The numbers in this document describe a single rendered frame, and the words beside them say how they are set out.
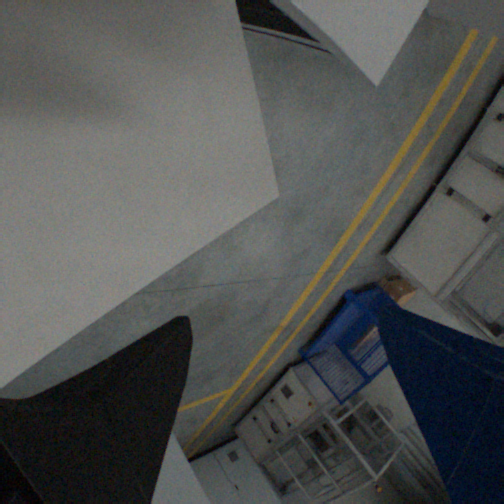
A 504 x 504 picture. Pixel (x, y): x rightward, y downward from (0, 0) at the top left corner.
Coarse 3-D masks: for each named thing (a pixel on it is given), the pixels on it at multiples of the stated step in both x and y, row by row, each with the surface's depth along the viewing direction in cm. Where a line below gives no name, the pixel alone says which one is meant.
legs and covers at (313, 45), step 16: (240, 0) 40; (256, 0) 37; (240, 16) 39; (256, 16) 37; (272, 16) 36; (288, 16) 27; (256, 32) 41; (272, 32) 36; (288, 32) 33; (304, 32) 31; (304, 48) 36; (320, 48) 33
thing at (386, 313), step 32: (384, 320) 9; (416, 320) 8; (416, 352) 7; (448, 352) 6; (480, 352) 6; (416, 384) 7; (448, 384) 6; (480, 384) 5; (416, 416) 7; (448, 416) 6; (480, 416) 5; (448, 448) 6; (480, 448) 5; (448, 480) 6; (480, 480) 5
